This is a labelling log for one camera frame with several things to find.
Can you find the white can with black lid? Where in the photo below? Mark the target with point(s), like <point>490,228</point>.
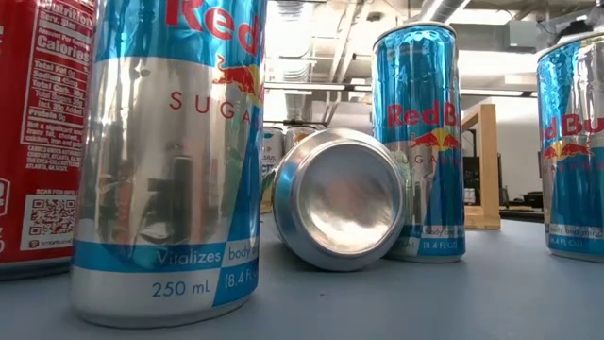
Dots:
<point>297,137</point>
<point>272,151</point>

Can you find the green Sprite can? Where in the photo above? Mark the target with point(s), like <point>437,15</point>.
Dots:
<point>349,203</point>

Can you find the red Coca-Cola can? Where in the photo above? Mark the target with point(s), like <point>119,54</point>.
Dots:
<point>42,141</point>

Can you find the fluorescent ceiling light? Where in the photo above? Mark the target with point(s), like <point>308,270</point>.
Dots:
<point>307,87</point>
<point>491,92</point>

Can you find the blue silver Red Bull can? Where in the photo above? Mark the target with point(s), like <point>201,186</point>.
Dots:
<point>573,189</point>
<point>424,94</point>
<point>165,189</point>

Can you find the black desk equipment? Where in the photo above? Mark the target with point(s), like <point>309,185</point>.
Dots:
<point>531,199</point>

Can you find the grey air duct box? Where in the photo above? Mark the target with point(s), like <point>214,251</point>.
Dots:
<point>519,35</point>

